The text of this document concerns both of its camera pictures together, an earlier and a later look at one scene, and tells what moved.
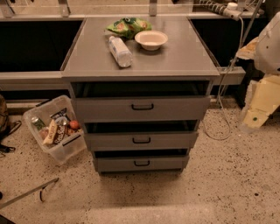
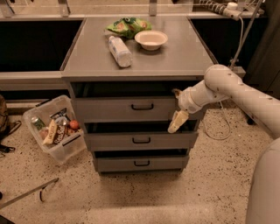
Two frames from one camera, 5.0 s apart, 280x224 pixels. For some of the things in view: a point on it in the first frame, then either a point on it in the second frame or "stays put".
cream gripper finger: x=264 y=101 to x=178 y=119
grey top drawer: x=141 y=101 stays put
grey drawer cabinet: x=140 y=85 stays put
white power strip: x=229 y=10 stays put
